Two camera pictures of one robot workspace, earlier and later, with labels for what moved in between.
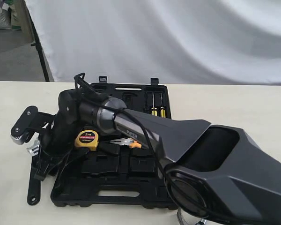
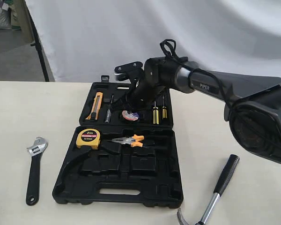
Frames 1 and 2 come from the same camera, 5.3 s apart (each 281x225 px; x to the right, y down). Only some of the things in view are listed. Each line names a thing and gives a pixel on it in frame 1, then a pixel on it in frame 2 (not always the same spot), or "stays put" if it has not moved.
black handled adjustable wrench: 34,191 stays put
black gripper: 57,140 to 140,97
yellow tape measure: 88,138 stays put
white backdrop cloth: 229,42 stays put
